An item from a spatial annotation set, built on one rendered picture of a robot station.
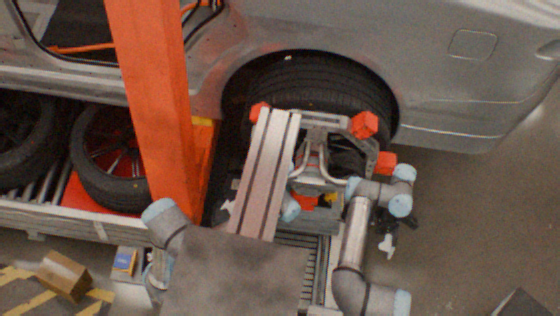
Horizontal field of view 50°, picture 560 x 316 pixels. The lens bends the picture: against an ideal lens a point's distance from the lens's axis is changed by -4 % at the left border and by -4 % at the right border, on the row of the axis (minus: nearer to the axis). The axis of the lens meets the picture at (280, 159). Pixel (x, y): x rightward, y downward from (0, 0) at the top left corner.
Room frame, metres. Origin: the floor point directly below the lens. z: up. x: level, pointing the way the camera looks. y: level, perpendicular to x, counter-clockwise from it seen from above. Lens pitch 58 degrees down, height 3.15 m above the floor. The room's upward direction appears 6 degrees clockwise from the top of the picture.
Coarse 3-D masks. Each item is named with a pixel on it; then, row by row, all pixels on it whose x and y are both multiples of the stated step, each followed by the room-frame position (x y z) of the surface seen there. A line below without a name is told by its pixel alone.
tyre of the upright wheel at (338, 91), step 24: (264, 72) 1.72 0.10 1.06; (288, 72) 1.67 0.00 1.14; (312, 72) 1.65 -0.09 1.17; (336, 72) 1.66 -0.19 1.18; (360, 72) 1.71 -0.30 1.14; (264, 96) 1.58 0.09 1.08; (288, 96) 1.54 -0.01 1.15; (312, 96) 1.53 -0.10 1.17; (336, 96) 1.54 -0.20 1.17; (360, 96) 1.58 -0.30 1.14; (384, 96) 1.67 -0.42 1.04; (384, 120) 1.56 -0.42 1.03; (384, 144) 1.50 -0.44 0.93
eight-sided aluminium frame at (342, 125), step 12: (300, 120) 1.45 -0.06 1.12; (312, 120) 1.45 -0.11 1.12; (324, 120) 1.48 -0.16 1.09; (336, 120) 1.48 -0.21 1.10; (348, 120) 1.47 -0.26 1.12; (252, 132) 1.47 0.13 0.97; (336, 132) 1.43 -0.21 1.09; (348, 132) 1.43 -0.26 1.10; (360, 144) 1.43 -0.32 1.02; (372, 144) 1.46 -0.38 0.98; (372, 156) 1.42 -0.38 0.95; (372, 168) 1.42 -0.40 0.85; (324, 192) 1.43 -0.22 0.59
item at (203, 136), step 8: (216, 120) 1.71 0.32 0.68; (192, 128) 1.65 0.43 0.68; (200, 128) 1.66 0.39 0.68; (208, 128) 1.66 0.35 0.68; (216, 128) 1.69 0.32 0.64; (200, 136) 1.61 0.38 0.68; (208, 136) 1.62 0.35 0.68; (216, 136) 1.68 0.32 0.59; (200, 144) 1.57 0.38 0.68; (208, 144) 1.57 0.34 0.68; (216, 144) 1.67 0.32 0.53; (200, 152) 1.49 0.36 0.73; (208, 152) 1.53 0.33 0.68; (200, 160) 1.44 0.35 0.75; (208, 160) 1.49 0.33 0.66; (200, 168) 1.42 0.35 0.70; (208, 168) 1.48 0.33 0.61; (200, 176) 1.40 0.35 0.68; (208, 176) 1.47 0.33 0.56; (200, 184) 1.36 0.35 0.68
